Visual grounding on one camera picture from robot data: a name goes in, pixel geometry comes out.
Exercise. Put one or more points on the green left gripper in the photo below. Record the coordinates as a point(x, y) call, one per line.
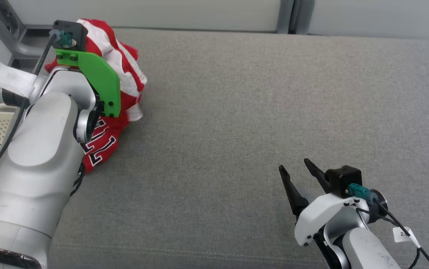
point(98, 74)

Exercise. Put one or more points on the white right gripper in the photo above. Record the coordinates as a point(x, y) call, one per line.
point(319, 213)

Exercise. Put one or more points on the red shorts white trim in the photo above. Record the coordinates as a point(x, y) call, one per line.
point(128, 56)

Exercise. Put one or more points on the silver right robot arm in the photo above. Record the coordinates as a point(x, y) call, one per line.
point(364, 250)

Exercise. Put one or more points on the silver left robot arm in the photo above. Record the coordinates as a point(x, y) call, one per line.
point(38, 168)

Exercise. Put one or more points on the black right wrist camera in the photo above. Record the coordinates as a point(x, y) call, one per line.
point(343, 177)

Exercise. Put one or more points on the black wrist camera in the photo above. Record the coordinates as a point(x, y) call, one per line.
point(76, 31)
point(343, 177)

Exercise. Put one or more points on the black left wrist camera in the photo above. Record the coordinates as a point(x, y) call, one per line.
point(76, 31)

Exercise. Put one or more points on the grey metal frame leg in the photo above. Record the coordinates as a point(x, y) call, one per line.
point(16, 46)

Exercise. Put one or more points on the grey partition post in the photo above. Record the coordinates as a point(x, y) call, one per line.
point(285, 16)

